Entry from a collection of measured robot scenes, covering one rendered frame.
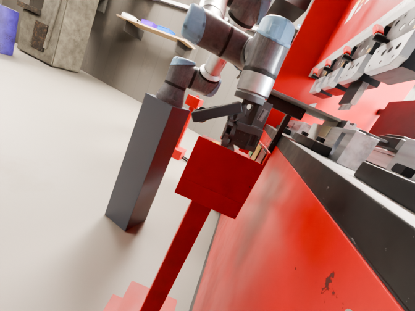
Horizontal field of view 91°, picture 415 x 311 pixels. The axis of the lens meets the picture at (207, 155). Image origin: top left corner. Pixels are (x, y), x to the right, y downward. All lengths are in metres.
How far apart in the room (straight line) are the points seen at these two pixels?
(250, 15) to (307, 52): 0.93
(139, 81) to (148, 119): 4.69
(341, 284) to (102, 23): 7.10
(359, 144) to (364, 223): 0.43
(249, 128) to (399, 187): 0.26
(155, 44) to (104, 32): 1.75
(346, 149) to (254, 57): 0.35
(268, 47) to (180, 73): 0.67
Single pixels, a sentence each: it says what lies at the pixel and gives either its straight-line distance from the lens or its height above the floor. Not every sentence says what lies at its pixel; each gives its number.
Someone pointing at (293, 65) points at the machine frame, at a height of 1.33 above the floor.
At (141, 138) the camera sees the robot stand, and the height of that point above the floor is 0.55.
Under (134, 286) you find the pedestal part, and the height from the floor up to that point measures 0.12.
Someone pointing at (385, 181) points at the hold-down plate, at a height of 0.89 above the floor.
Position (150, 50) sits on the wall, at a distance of 5.75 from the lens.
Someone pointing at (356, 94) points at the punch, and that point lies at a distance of 0.86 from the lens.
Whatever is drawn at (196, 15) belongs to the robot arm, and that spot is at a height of 1.04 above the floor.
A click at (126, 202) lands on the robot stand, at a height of 0.17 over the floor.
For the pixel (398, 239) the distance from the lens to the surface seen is 0.22.
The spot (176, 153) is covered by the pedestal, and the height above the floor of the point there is 0.08.
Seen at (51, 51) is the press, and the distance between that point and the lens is 6.06.
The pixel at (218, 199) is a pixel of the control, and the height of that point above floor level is 0.69.
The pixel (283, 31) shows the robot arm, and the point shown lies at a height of 1.06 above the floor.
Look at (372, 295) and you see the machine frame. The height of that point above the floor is 0.82.
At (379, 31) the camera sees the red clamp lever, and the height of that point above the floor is 1.24.
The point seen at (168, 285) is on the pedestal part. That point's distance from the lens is 0.77.
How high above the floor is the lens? 0.90
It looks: 15 degrees down
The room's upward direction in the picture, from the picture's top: 25 degrees clockwise
